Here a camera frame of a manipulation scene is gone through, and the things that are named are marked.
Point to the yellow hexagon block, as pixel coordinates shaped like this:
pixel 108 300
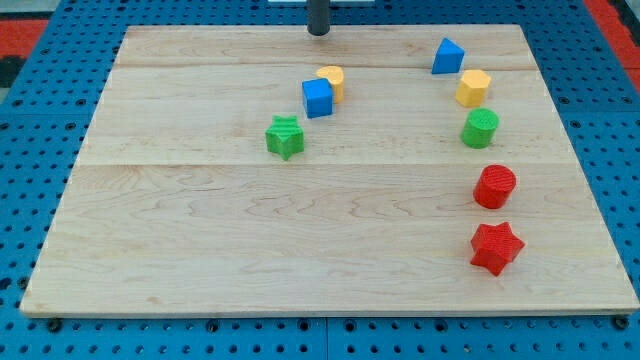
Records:
pixel 473 87

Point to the blue triangle block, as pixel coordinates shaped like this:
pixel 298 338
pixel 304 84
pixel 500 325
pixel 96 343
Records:
pixel 448 58

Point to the wooden board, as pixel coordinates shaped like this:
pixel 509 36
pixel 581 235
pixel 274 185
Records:
pixel 176 209

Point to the green star block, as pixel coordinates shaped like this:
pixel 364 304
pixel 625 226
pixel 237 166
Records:
pixel 284 136

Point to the blue cube block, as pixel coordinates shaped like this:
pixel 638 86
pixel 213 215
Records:
pixel 317 97

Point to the yellow heart block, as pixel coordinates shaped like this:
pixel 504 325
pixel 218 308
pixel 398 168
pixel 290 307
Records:
pixel 335 76

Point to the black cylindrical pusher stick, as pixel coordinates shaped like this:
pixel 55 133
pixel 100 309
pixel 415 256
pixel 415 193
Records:
pixel 318 17

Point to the green cylinder block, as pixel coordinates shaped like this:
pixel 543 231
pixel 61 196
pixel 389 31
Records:
pixel 479 128

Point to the red cylinder block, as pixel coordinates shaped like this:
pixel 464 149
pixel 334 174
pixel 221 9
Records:
pixel 494 186

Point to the red star block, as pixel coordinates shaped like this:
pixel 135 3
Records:
pixel 495 246

